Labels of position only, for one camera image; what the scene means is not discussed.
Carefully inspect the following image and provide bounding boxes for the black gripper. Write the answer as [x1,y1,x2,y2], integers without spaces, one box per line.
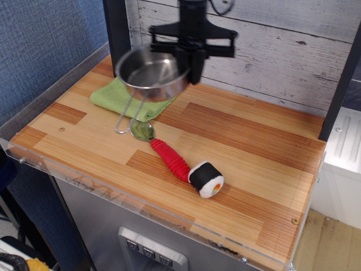
[149,21,237,85]

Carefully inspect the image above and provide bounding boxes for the steel pan with wire handle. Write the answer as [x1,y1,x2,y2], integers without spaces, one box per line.
[114,45,191,134]

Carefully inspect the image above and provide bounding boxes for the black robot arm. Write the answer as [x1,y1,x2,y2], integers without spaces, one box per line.
[149,1,237,85]

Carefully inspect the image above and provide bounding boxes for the green folded cloth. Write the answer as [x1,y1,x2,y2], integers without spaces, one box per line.
[90,78,175,122]

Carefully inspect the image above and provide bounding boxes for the plush sushi roll toy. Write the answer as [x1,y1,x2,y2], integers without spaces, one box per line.
[188,161,224,199]

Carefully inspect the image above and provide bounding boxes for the clear acrylic table guard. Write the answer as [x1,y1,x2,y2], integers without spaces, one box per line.
[1,130,320,270]

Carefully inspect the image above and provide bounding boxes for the steel cabinet with button panel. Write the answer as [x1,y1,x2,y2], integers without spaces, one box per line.
[55,178,256,270]

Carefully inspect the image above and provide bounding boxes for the white appliance at right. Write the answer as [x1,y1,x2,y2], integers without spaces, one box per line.
[310,107,360,229]

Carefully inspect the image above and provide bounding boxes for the yellow object at corner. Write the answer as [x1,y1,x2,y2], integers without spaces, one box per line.
[20,258,50,271]

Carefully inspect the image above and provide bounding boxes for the black cable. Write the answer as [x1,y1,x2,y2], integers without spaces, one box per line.
[208,0,236,16]

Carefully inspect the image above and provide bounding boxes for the spoon with red handle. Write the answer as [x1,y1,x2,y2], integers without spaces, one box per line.
[130,119,190,182]

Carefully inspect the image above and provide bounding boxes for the left black vertical post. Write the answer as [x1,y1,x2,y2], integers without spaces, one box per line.
[102,0,131,76]

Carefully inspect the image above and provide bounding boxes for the black vertical post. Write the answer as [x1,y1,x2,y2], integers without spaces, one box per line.
[318,25,360,142]
[102,0,131,76]

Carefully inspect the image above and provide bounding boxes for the right black vertical post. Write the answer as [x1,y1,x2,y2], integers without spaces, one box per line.
[318,25,360,142]

